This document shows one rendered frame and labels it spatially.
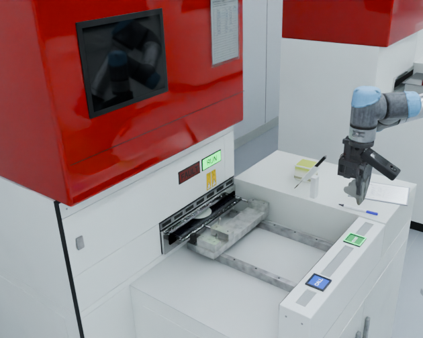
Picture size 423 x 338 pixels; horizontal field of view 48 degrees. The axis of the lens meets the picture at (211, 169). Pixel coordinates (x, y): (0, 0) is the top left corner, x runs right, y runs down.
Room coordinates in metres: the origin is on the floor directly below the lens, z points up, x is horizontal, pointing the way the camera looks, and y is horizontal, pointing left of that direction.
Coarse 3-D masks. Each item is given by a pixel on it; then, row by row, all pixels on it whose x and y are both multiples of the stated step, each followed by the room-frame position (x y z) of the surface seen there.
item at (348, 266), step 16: (352, 224) 1.39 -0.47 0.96; (368, 224) 1.39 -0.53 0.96; (368, 240) 1.29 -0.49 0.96; (336, 256) 1.21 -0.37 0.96; (352, 256) 1.20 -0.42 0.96; (368, 256) 1.26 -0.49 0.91; (320, 272) 1.13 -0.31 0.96; (336, 272) 1.13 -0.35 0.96; (352, 272) 1.16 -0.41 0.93; (368, 272) 1.28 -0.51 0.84; (304, 288) 1.06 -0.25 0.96; (336, 288) 1.07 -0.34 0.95; (352, 288) 1.18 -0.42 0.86; (288, 304) 1.00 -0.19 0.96; (304, 304) 1.00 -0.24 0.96; (320, 304) 1.00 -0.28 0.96; (336, 304) 1.08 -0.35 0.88; (288, 320) 0.99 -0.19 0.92; (304, 320) 0.96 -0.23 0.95; (320, 320) 0.99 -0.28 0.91; (288, 336) 0.98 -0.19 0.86; (304, 336) 0.95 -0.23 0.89; (320, 336) 1.00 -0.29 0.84
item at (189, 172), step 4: (196, 164) 1.58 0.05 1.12; (188, 168) 1.54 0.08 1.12; (192, 168) 1.56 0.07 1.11; (196, 168) 1.58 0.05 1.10; (184, 172) 1.52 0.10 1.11; (188, 172) 1.54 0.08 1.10; (192, 172) 1.56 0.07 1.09; (196, 172) 1.57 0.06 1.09; (180, 176) 1.51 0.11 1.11; (184, 176) 1.52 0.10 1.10; (188, 176) 1.54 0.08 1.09; (180, 180) 1.50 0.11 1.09; (184, 180) 1.52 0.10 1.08
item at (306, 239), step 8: (232, 216) 1.68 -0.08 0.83; (264, 224) 1.59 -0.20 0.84; (272, 224) 1.58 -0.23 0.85; (272, 232) 1.57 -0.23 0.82; (280, 232) 1.55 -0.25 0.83; (288, 232) 1.53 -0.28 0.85; (296, 232) 1.52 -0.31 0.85; (296, 240) 1.50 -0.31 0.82; (304, 240) 1.48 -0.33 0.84; (312, 240) 1.46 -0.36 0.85; (320, 240) 1.46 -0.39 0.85; (320, 248) 1.44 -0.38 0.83; (328, 248) 1.42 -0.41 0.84
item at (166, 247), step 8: (232, 184) 1.75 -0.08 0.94; (224, 192) 1.69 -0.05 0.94; (232, 192) 1.76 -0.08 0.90; (208, 200) 1.62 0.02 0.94; (216, 200) 1.65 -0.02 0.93; (200, 208) 1.57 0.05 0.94; (184, 216) 1.51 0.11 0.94; (192, 216) 1.53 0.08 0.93; (176, 224) 1.46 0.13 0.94; (160, 232) 1.41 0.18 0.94; (168, 232) 1.43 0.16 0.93; (160, 240) 1.42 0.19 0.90; (168, 240) 1.43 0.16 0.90; (176, 240) 1.46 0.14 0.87; (168, 248) 1.42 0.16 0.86
